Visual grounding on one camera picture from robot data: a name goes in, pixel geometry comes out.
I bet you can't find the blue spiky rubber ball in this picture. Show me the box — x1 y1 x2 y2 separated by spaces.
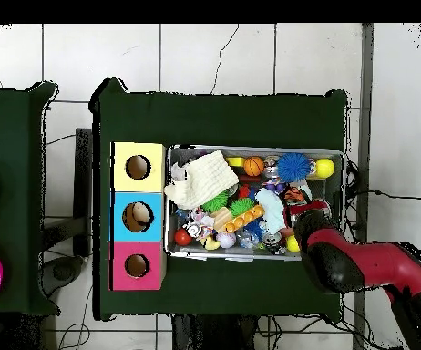
277 151 313 183

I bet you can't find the cream waffle cloth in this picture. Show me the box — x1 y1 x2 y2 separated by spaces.
163 149 240 211

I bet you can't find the orange striped tiger plush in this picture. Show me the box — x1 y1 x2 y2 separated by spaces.
282 186 307 204

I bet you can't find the shallow wire mesh bin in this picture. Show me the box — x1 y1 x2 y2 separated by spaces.
164 144 347 263

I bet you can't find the wooden box with three holes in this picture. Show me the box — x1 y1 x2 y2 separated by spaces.
108 140 168 292

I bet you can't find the yellow duck plush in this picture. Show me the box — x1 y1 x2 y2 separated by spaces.
200 235 221 252

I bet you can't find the small orange basketball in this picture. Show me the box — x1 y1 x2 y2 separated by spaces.
243 156 266 178

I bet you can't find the yellow ball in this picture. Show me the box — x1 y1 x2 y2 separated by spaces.
314 158 336 180

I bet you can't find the green spiky rubber ball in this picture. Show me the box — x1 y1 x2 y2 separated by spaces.
200 189 231 214
229 197 256 218

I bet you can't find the orange toy building brick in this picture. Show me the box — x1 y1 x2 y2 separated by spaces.
222 204 266 234

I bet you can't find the dark green tablecloth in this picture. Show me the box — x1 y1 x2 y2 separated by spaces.
0 80 60 317
88 77 350 323

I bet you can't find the black upright panel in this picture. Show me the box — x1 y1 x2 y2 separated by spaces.
72 127 94 258

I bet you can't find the dark grey rounded base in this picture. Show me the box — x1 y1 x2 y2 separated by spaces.
40 254 84 296

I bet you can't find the small red ball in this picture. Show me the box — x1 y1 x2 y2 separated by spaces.
173 228 192 247

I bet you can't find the mint green waffle cloth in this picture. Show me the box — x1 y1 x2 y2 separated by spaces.
254 187 288 235

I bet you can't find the black floor cable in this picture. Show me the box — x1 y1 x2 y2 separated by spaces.
348 188 421 201

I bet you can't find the round wooden block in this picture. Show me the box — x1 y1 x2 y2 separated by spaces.
211 206 233 232

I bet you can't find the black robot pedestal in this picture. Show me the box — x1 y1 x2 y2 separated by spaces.
171 314 259 350

